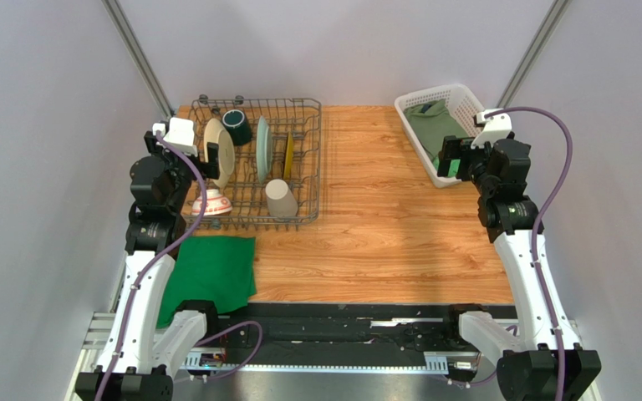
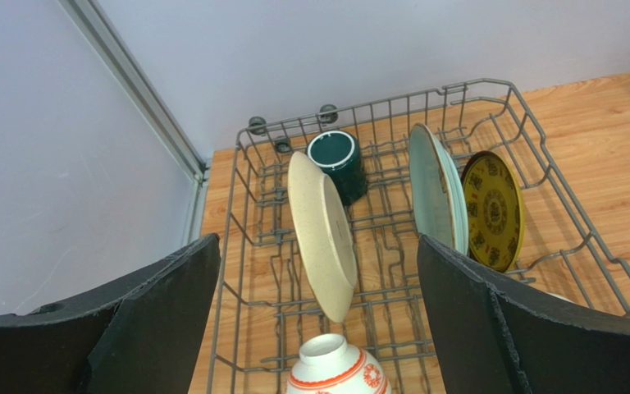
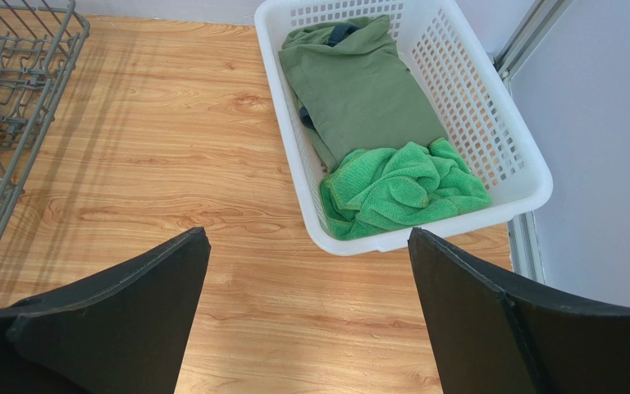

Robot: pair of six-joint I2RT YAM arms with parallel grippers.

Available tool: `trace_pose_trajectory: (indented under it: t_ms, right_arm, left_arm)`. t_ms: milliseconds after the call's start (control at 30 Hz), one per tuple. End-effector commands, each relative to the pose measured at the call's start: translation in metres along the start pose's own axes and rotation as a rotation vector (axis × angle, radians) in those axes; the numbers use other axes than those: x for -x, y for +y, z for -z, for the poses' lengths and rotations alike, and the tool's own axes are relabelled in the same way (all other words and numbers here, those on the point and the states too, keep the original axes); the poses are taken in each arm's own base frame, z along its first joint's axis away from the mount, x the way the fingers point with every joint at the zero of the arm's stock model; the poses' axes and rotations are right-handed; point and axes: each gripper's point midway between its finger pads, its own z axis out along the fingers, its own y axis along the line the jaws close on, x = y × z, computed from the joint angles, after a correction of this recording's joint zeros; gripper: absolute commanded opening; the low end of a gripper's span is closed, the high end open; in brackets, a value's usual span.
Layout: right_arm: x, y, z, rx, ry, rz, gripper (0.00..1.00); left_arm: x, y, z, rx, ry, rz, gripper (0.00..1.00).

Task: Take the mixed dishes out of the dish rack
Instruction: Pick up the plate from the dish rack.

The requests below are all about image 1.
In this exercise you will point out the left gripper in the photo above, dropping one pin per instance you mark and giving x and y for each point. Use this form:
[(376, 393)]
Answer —
[(155, 149)]

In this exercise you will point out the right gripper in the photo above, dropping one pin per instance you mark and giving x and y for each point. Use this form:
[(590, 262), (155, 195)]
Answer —
[(463, 155)]

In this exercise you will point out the cream bird plate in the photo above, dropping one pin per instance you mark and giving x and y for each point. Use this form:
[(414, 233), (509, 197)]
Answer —
[(216, 132)]

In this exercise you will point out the light blue flower plate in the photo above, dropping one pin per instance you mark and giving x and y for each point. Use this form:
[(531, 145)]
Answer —
[(264, 149)]

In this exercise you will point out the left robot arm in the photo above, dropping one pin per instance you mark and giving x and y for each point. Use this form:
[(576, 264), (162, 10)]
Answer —
[(135, 363)]

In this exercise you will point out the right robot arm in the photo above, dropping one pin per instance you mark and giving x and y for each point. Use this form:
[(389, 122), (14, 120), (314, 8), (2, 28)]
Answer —
[(546, 359)]

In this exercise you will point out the bright green microfiber towel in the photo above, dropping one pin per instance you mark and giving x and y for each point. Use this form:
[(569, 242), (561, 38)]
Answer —
[(446, 168)]

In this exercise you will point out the olive green folded cloth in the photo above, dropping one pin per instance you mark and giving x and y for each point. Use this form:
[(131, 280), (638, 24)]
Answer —
[(432, 122)]

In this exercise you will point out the red white patterned bowl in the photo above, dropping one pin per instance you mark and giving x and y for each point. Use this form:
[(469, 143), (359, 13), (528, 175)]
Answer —
[(213, 203)]

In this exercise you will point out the white plastic basket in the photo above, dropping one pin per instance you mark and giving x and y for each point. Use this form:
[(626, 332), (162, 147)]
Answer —
[(462, 105)]

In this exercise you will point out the dark green mug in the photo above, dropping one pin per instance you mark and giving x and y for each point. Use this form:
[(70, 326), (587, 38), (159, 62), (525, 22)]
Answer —
[(238, 127)]

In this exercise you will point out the beige cup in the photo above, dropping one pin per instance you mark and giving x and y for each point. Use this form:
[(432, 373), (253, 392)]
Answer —
[(281, 202)]

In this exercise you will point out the yellow patterned plate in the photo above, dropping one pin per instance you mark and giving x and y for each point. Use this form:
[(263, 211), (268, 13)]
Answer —
[(288, 157)]

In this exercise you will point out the dark green cloth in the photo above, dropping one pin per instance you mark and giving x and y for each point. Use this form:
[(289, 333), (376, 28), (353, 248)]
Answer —
[(210, 268)]

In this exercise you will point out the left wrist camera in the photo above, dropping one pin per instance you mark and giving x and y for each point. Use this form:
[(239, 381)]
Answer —
[(178, 132)]

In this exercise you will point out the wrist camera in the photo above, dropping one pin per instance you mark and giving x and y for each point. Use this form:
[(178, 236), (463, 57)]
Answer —
[(178, 132), (494, 124)]

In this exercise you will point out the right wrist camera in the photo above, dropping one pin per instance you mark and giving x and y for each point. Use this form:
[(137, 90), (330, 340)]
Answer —
[(494, 124)]

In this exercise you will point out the grey wire dish rack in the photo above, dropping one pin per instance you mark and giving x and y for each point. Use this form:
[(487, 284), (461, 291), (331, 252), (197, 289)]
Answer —
[(302, 117)]

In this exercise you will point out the left aluminium frame post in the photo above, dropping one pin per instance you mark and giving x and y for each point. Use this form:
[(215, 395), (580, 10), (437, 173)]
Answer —
[(137, 54)]

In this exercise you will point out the aluminium frame post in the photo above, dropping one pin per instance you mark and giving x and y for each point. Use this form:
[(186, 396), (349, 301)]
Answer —
[(137, 54), (540, 39)]

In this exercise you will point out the right aluminium frame post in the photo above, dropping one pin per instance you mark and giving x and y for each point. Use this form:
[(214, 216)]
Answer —
[(540, 39)]

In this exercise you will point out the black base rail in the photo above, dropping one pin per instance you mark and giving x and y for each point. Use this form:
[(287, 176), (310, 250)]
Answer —
[(340, 338)]

